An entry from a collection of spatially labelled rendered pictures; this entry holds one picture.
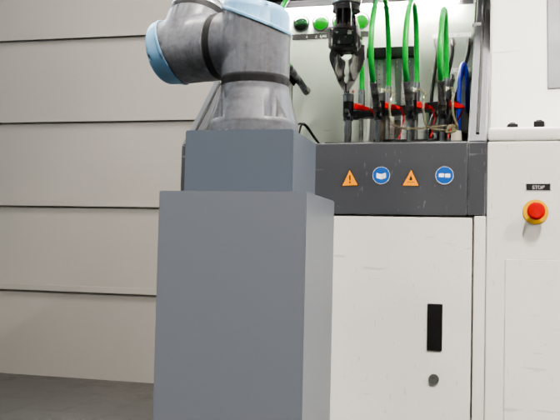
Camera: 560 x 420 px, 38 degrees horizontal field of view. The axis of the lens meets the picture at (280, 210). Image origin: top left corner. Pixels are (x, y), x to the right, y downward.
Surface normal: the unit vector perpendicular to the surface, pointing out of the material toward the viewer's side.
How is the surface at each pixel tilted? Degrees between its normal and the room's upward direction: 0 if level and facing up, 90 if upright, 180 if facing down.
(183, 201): 90
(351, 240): 90
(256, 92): 72
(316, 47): 90
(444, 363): 90
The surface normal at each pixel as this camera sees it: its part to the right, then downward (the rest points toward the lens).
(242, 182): -0.24, -0.05
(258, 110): 0.10, -0.34
